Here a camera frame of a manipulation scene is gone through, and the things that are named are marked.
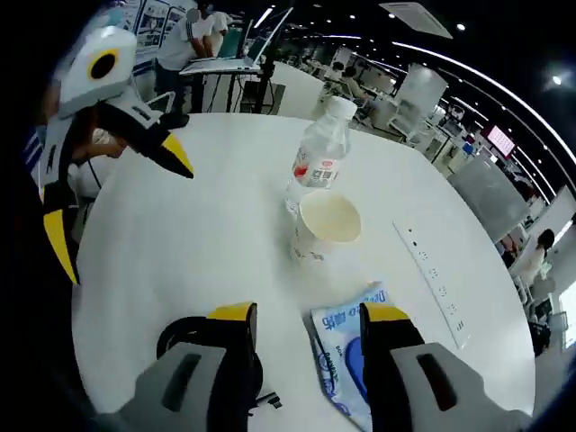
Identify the white paper cup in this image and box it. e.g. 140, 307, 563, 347
288, 189, 363, 268

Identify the white wipes packet blue oval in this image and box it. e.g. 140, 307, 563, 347
310, 280, 393, 432

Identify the white inset power strip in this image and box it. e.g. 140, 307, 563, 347
391, 218, 473, 351

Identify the wall poster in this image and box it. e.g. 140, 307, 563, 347
133, 0, 173, 51

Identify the ceiling air vent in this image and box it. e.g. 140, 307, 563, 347
378, 1, 454, 41

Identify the red wall screen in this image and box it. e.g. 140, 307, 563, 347
485, 124, 518, 159

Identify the curved ceiling light strip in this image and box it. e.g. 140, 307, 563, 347
390, 40, 576, 164

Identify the person's left hand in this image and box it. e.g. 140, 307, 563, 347
71, 125, 126, 162

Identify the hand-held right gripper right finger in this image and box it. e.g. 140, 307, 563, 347
359, 301, 499, 432

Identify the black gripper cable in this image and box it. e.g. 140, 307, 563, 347
85, 157, 104, 193

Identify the white table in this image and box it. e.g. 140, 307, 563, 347
70, 112, 537, 432

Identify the open laptop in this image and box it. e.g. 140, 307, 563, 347
178, 5, 294, 77

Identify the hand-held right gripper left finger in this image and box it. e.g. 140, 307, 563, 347
120, 301, 265, 432

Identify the clear plastic water bottle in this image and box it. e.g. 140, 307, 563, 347
283, 95, 358, 218

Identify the grey mesh office chair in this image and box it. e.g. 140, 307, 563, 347
446, 154, 533, 245

